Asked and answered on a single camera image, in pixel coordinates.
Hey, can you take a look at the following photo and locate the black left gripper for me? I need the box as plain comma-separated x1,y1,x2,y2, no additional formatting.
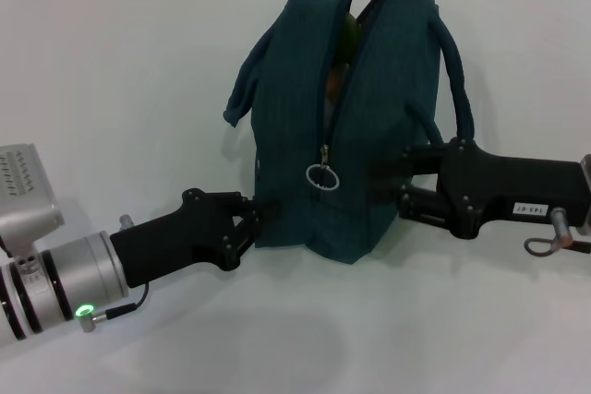
109,187,283,289

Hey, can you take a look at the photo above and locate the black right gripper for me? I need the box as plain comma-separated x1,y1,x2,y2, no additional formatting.
374,137,588,241

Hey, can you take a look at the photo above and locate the teal insulated lunch bag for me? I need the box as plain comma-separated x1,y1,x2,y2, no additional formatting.
222,0,476,266

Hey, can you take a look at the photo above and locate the yellow pear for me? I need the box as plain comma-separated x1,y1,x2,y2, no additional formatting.
324,66,346,101

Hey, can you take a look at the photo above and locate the green cucumber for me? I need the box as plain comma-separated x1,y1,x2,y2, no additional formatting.
340,11,362,66

